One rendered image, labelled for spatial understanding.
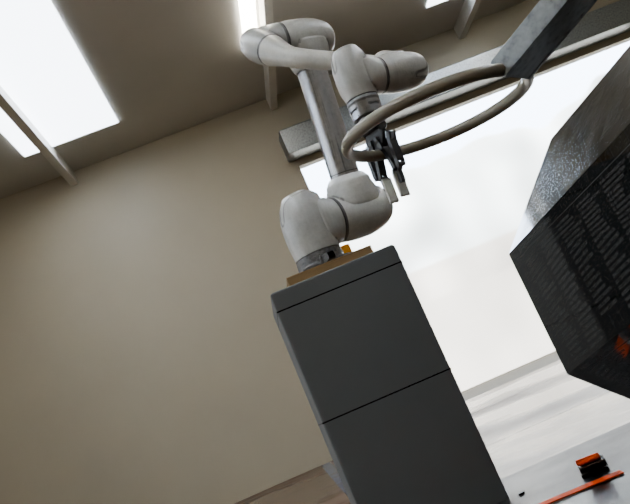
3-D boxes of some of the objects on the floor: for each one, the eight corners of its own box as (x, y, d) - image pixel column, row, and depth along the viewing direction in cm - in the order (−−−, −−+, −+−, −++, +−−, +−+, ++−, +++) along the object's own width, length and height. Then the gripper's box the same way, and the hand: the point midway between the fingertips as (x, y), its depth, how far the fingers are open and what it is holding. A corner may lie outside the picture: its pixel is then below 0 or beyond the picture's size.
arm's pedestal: (365, 574, 203) (252, 297, 219) (351, 547, 252) (259, 322, 268) (533, 496, 209) (411, 232, 225) (488, 484, 258) (390, 268, 274)
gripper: (342, 134, 214) (371, 213, 210) (376, 105, 199) (408, 189, 196) (363, 131, 218) (392, 208, 214) (398, 102, 203) (430, 184, 200)
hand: (395, 187), depth 205 cm, fingers closed on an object, 4 cm apart
